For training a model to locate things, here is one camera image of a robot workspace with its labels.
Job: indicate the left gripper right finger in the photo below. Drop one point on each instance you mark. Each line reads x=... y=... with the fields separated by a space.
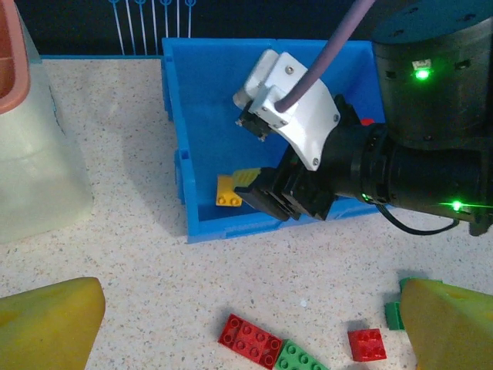
x=450 y=331

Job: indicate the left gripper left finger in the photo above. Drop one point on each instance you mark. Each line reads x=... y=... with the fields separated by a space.
x=46 y=327

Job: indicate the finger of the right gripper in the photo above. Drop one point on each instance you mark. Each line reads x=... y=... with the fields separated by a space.
x=265 y=202
x=248 y=177

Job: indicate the yellow lego brick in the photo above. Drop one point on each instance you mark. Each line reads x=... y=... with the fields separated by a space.
x=225 y=192

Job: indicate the small red lego brick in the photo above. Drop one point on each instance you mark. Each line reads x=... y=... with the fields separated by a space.
x=367 y=344

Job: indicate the blue three-compartment bin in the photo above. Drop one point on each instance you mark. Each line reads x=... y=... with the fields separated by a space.
x=208 y=115

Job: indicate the white holder with pink rim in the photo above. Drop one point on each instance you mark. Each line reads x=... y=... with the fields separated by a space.
x=34 y=154

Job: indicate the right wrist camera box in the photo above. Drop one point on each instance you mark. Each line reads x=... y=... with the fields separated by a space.
x=304 y=115

